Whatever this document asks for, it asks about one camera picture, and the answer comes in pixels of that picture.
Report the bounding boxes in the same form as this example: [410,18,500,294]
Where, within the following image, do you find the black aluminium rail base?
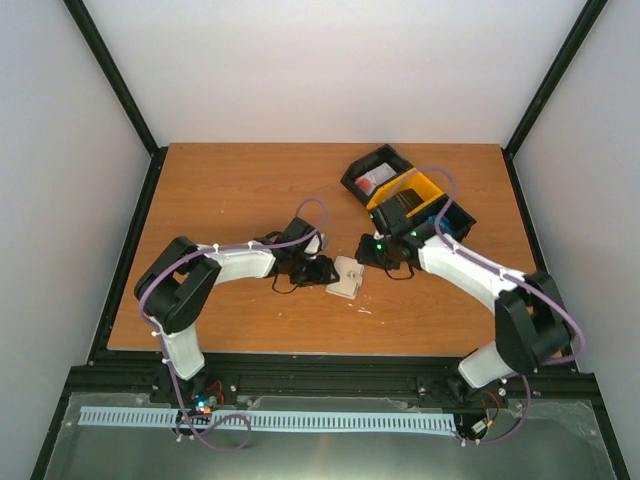
[63,351,603,413]

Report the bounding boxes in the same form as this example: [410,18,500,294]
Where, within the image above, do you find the small electronics board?
[190,391,225,415]

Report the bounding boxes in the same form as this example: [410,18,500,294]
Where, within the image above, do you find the dark grey cards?
[393,188,424,214]

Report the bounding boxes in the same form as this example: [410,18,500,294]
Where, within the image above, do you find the light blue cable duct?
[77,406,456,436]

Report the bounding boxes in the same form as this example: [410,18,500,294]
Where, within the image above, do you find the black bin with blue cards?
[426,195,476,242]

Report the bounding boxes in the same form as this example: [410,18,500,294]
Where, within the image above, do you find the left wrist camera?
[305,232,327,257]

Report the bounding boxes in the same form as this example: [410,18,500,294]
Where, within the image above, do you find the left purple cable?
[138,198,330,451]

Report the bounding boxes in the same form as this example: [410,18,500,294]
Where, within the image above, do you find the black frame post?
[62,0,161,157]
[503,0,608,160]

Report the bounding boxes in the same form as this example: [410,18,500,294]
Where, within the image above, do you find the beige card holder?
[325,256,364,300]

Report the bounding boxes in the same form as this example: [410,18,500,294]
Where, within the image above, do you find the red white cards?
[354,162,396,196]

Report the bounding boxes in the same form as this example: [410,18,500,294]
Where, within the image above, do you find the yellow bin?
[366,168,444,218]

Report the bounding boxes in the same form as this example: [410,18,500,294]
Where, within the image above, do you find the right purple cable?
[382,166,587,447]

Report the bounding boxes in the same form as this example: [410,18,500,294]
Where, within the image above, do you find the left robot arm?
[134,216,340,403]

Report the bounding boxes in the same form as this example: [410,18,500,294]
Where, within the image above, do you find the purple cable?
[382,166,587,447]
[138,198,330,451]

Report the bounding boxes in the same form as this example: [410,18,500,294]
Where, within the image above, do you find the left black frame post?
[62,0,161,157]

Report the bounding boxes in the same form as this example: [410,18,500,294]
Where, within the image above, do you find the blue cards stack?
[427,215,457,237]

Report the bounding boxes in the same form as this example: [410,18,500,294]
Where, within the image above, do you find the right black frame post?
[503,0,608,160]

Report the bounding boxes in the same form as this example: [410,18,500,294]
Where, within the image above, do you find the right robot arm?
[356,190,575,404]

